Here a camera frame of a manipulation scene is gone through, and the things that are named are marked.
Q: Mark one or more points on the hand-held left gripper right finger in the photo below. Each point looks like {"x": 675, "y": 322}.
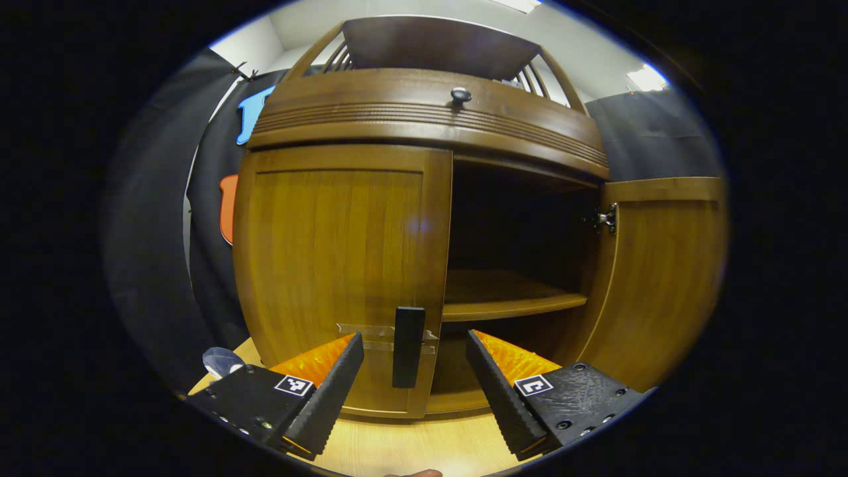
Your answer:
{"x": 507, "y": 404}

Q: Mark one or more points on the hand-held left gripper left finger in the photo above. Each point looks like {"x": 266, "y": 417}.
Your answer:
{"x": 331, "y": 397}

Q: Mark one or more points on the wooden cabinet door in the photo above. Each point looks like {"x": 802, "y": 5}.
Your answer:
{"x": 662, "y": 285}
{"x": 331, "y": 252}

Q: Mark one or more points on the wooden double-door shoe cabinet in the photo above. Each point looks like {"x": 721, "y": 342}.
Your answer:
{"x": 397, "y": 112}

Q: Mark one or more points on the wooden cabinet shelf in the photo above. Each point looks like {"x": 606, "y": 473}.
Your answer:
{"x": 497, "y": 295}

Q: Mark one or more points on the metal door hinge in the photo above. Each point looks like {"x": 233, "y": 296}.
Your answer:
{"x": 606, "y": 218}

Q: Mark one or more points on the penguin plush toy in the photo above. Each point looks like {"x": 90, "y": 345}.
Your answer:
{"x": 222, "y": 361}

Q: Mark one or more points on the black backdrop cloth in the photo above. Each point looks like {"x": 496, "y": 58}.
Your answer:
{"x": 146, "y": 232}
{"x": 649, "y": 139}
{"x": 209, "y": 278}

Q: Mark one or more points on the dark round drawer knob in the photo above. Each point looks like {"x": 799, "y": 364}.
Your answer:
{"x": 460, "y": 95}

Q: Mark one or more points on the small ceiling light panel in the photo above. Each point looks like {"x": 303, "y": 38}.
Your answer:
{"x": 646, "y": 78}

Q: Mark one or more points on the large ceiling light panel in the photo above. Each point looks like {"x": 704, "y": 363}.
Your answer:
{"x": 517, "y": 4}

